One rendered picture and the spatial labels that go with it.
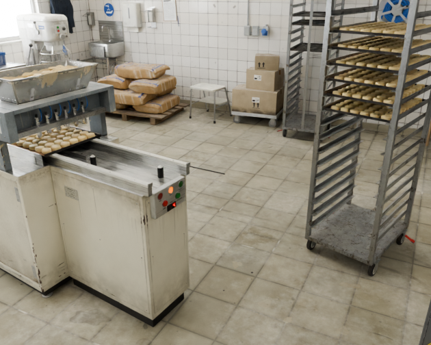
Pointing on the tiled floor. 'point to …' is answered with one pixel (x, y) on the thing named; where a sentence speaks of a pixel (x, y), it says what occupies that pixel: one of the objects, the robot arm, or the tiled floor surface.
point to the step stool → (210, 96)
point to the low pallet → (149, 113)
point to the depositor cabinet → (27, 223)
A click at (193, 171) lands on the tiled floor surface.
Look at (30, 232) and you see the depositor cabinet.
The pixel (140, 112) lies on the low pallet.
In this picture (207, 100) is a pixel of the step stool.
